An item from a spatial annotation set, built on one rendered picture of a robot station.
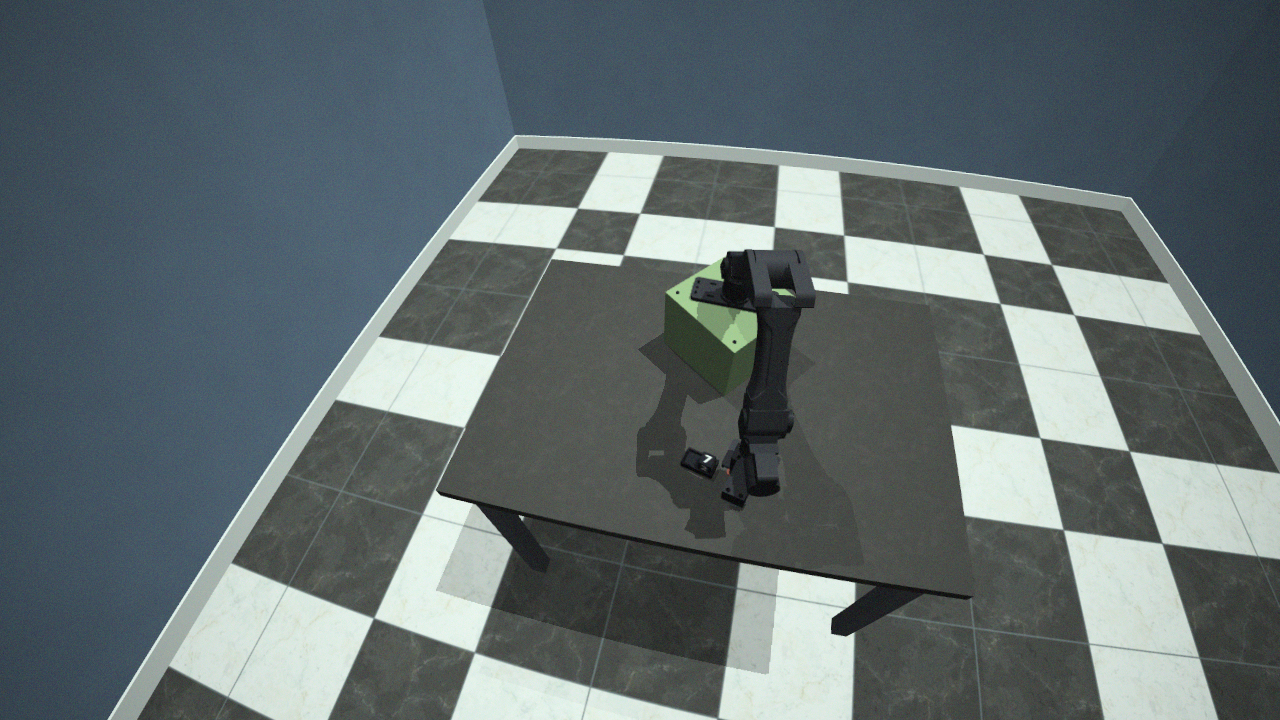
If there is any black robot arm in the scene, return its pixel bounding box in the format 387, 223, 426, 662
690, 249, 817, 509

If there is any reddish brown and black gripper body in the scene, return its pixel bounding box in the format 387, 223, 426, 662
722, 439, 780, 469

